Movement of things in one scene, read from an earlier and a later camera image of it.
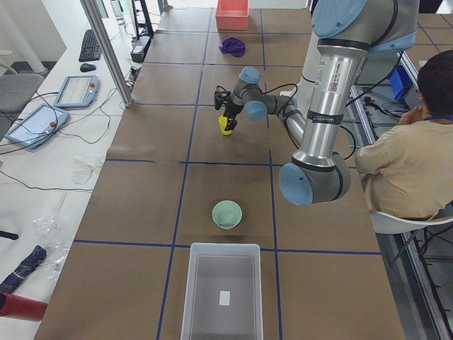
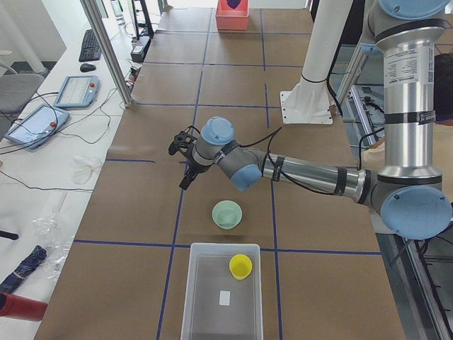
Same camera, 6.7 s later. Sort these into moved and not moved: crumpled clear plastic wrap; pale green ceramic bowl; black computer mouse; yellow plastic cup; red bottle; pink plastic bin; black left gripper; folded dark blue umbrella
Moved: yellow plastic cup; black left gripper
Not moved: crumpled clear plastic wrap; black computer mouse; folded dark blue umbrella; pink plastic bin; red bottle; pale green ceramic bowl
